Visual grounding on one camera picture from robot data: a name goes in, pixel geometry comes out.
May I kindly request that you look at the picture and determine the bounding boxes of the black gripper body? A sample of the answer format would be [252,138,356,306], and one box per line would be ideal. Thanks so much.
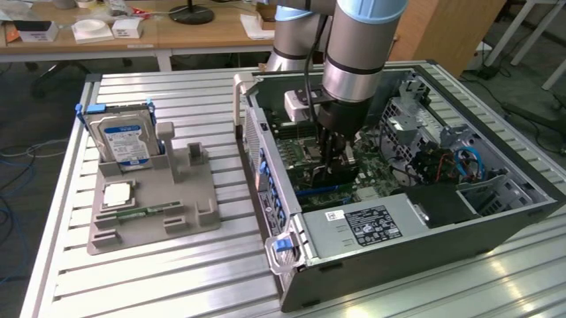
[316,98,371,138]

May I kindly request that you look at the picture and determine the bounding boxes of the gpu card with metal bracket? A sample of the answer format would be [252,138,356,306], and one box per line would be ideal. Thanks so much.
[308,142,359,190]

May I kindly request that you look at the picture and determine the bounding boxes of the black RAM slot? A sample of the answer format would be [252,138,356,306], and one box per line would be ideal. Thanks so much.
[269,121,320,139]

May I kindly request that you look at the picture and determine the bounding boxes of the black expansion slot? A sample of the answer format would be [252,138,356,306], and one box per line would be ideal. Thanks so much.
[297,193,352,205]

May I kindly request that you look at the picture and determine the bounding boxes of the CPU socket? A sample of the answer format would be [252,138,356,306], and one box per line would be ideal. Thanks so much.
[300,138,323,162]

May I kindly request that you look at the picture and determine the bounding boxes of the green motherboard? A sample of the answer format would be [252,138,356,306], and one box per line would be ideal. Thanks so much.
[264,111,407,213]

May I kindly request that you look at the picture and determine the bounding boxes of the metal disk bay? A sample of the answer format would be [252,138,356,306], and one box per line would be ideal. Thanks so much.
[379,79,447,150]

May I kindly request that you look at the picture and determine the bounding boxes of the blue card retention clips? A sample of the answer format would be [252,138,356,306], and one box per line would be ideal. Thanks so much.
[255,148,288,226]

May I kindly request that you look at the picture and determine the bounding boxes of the grey power supply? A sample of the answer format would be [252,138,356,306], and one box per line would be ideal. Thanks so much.
[291,193,432,261]

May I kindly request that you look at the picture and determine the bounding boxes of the white paper stack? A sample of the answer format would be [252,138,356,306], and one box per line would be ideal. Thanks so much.
[240,13,277,40]

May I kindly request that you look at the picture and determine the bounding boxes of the wooden cabinet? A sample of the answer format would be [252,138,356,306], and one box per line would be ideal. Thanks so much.
[388,0,507,78]

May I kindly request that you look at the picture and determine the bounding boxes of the cardboard box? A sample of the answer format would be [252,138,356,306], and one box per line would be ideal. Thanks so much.
[256,2,279,23]

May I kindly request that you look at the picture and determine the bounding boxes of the open black PC case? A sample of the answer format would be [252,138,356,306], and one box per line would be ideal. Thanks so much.
[232,59,559,314]

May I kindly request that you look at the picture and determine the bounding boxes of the wooden desk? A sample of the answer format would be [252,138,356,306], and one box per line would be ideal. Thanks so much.
[0,0,399,64]

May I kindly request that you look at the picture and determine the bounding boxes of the black floor stand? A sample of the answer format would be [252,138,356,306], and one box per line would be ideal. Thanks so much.
[502,99,566,124]

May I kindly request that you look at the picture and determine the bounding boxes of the black lamp base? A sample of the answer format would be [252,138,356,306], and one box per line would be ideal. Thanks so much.
[169,0,216,26]

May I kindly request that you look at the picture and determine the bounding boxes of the hard disk in blue carrier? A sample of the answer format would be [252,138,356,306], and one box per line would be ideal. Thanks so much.
[75,102,159,166]

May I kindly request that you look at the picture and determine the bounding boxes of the green RAM stick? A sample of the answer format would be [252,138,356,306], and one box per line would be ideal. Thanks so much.
[99,203,181,221]

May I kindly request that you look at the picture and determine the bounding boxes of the grey parts rack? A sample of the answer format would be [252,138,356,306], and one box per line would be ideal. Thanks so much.
[87,121,221,256]

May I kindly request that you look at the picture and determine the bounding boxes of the silver CPU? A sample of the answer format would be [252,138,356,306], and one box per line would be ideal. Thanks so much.
[101,181,133,208]

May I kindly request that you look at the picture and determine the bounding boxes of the small white box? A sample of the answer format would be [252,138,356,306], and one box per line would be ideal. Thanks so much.
[111,18,145,39]

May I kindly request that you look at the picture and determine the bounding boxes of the white square container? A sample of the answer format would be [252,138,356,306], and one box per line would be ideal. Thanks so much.
[71,19,115,44]

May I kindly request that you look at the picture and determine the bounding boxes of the black chair base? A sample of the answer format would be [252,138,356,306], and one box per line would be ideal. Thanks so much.
[25,59,133,97]

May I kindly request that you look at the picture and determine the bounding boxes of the white box black lid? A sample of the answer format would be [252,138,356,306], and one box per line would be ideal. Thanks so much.
[12,20,58,42]

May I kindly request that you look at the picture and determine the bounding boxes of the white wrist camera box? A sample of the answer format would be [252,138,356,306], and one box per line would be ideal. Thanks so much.
[284,89,321,123]

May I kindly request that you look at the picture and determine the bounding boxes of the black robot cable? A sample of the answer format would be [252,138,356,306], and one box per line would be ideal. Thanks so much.
[303,15,332,133]

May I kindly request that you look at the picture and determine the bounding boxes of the red wire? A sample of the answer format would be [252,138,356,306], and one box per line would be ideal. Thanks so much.
[434,150,446,182]

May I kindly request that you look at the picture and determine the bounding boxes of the blue wire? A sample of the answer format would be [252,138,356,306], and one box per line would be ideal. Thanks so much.
[455,145,487,182]

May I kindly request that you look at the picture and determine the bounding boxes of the white table frame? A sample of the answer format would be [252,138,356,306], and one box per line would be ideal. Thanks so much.
[483,0,566,91]

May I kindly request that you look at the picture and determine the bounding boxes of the white floor cable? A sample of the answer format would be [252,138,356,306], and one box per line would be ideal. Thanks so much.
[0,138,67,158]

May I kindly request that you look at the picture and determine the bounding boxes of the blue floor cable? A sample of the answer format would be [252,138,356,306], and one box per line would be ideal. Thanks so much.
[0,155,36,286]

